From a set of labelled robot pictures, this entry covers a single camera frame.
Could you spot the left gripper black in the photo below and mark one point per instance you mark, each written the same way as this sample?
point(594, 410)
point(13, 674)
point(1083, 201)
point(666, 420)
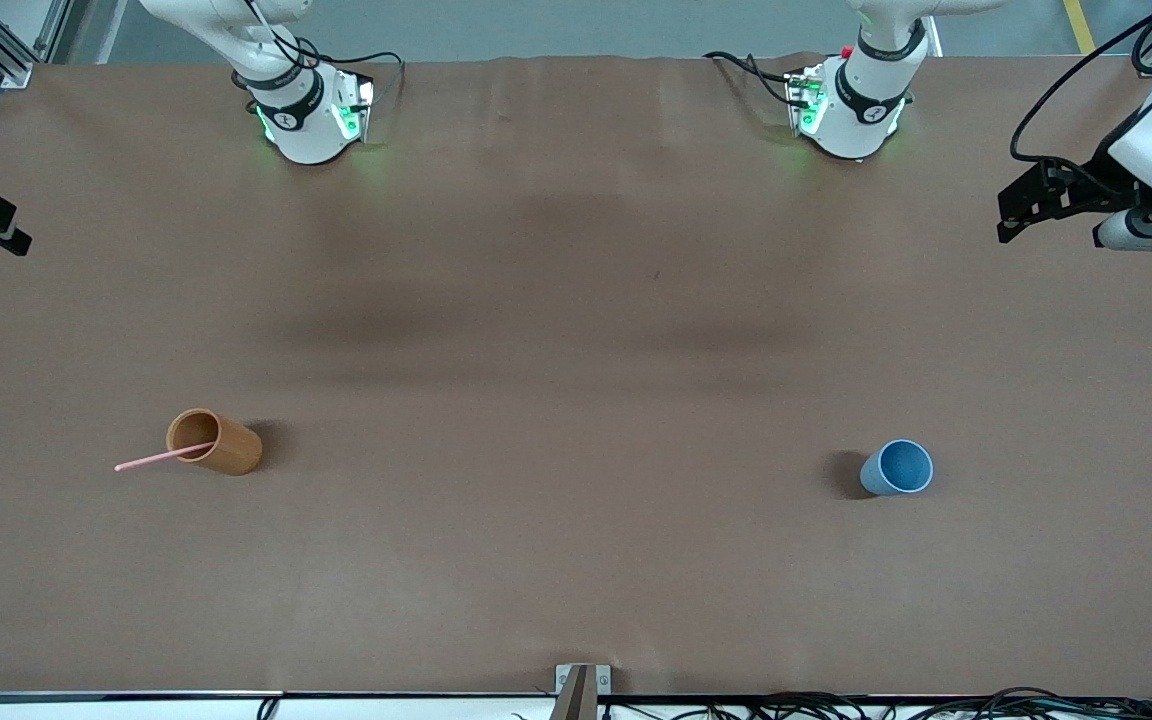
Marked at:
point(1099, 178)

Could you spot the pink chopstick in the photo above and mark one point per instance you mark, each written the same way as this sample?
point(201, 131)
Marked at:
point(151, 461)

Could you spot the blue plastic cup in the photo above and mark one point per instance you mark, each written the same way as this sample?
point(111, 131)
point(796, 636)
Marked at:
point(901, 468)

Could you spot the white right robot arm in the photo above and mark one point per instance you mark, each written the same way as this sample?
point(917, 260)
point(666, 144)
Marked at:
point(306, 130)

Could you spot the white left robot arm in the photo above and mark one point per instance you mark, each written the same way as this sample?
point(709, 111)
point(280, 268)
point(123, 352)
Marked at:
point(861, 110)

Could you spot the brown wooden cup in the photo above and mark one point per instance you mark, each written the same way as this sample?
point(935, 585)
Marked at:
point(231, 450)

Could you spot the brown table cover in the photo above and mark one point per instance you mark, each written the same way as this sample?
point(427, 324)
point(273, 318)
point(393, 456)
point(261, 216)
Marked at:
point(576, 540)

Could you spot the aluminium frame profile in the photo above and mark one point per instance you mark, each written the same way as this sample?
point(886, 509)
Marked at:
point(6, 50)

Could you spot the grey metal bracket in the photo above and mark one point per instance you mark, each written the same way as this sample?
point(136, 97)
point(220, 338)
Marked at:
point(564, 680)

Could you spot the brown camera pole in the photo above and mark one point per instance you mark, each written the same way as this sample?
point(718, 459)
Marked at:
point(578, 702)

